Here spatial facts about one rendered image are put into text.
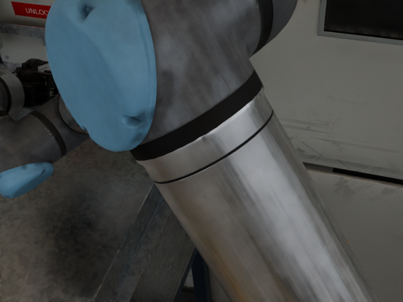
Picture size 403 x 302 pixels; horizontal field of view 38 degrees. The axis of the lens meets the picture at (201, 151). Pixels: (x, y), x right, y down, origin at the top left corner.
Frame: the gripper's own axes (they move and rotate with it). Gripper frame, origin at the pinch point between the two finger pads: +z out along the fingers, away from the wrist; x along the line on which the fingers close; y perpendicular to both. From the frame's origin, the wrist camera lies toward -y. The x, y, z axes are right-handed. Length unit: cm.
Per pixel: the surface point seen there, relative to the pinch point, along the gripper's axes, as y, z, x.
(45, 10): -8.2, 9.2, 13.5
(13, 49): -20.5, 15.5, 2.9
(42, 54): -12.4, 15.6, 2.6
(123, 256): 26.9, -19.6, -26.3
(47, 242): 9.3, -15.9, -29.0
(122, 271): 26.9, -19.4, -29.4
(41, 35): -8.3, 7.9, 8.0
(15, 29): -14.6, 7.5, 8.6
